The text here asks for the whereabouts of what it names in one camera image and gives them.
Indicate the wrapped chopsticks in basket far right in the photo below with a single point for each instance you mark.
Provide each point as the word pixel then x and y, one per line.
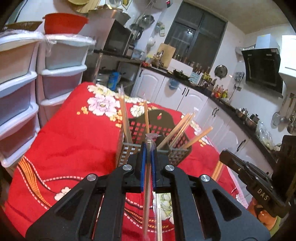
pixel 196 138

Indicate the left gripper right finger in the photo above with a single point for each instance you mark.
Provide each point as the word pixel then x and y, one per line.
pixel 202 209

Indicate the blue bottle on shelf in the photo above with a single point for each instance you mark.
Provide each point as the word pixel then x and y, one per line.
pixel 113 80

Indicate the red plastic basin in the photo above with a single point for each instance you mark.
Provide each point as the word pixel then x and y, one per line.
pixel 63 23

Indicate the black microwave oven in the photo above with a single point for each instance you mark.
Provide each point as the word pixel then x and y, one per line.
pixel 110 35

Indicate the wooden cutting board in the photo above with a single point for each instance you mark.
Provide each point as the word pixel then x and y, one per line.
pixel 168 52

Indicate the white plastic drawer unit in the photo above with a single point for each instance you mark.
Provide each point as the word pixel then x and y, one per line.
pixel 60 67
pixel 19 108

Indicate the white lower kitchen cabinets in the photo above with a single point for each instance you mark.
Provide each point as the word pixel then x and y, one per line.
pixel 226 133

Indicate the white plastic drawer unit left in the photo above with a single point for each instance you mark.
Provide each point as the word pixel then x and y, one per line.
pixel 19 108

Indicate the short wrapped chopstick pair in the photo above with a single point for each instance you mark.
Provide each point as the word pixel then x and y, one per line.
pixel 159 217

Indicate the wooden chopstick in basket centre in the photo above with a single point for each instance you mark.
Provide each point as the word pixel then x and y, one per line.
pixel 146 115

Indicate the wooden chopstick in basket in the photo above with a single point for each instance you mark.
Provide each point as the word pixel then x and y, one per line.
pixel 126 123
pixel 146 115

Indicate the white plastic drawer unit right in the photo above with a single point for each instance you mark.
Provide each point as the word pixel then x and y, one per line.
pixel 60 67

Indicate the wrapped chopsticks in basket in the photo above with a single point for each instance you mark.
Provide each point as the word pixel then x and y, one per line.
pixel 196 138
pixel 172 138

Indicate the right hand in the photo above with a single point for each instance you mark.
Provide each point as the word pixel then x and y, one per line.
pixel 257 210

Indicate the wooden chopstick bundle on table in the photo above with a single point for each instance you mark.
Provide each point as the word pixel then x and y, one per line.
pixel 217 171

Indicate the dark kitchen window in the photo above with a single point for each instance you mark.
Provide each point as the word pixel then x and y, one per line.
pixel 196 35

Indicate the white water heater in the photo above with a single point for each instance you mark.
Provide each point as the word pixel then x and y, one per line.
pixel 162 4

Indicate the round bamboo tray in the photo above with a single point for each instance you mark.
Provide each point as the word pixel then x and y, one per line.
pixel 83 6

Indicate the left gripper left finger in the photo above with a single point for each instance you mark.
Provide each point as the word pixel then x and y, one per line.
pixel 93 209

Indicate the grey perforated utensil basket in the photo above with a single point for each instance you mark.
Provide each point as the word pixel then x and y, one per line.
pixel 161 123

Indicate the black range hood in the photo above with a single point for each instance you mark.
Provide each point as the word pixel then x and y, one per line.
pixel 262 69

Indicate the wooden chopstick in basket left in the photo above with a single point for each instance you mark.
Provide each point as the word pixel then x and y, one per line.
pixel 126 123

